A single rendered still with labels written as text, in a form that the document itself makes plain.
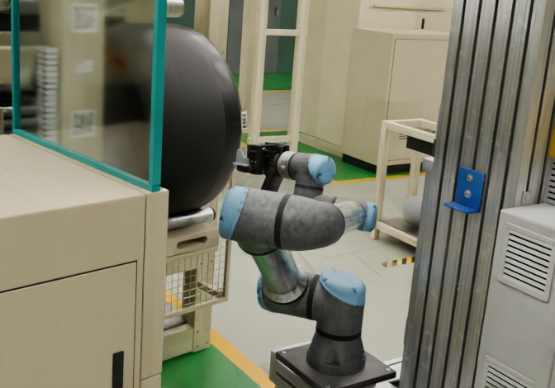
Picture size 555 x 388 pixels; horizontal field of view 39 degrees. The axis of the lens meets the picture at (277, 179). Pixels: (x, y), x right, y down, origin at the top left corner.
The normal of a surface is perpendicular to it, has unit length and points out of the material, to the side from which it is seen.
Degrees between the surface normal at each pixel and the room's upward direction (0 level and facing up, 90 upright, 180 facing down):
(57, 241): 90
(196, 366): 0
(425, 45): 90
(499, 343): 90
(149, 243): 90
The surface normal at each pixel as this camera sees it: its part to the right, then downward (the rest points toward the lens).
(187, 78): 0.61, -0.34
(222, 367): 0.07, -0.96
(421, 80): 0.55, 0.26
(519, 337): -0.83, 0.08
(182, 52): 0.48, -0.63
